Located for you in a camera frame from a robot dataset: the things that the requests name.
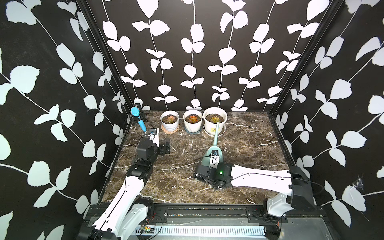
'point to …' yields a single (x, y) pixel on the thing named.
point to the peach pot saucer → (170, 132)
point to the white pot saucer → (219, 135)
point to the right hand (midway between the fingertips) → (206, 170)
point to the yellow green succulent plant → (215, 119)
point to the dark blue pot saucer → (191, 133)
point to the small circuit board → (146, 229)
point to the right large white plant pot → (211, 116)
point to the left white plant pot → (170, 127)
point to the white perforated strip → (233, 231)
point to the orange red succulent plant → (193, 118)
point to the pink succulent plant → (169, 119)
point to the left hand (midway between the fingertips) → (161, 136)
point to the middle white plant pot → (193, 127)
